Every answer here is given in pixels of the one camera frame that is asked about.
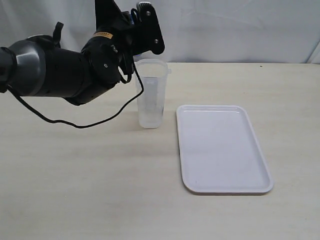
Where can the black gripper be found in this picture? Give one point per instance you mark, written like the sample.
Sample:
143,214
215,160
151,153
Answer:
114,25

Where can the blue plastic lid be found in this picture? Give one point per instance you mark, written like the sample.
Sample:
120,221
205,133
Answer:
133,16

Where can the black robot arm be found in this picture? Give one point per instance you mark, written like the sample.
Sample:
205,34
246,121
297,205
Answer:
39,67

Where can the clear plastic tall container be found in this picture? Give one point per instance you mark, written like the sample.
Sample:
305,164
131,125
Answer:
152,79

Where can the white curtain backdrop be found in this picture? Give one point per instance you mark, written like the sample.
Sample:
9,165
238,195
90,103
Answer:
217,31

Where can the white rectangular tray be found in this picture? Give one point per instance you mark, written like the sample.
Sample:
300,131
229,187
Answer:
219,151

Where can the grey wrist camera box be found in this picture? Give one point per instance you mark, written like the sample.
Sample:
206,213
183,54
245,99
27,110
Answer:
143,4

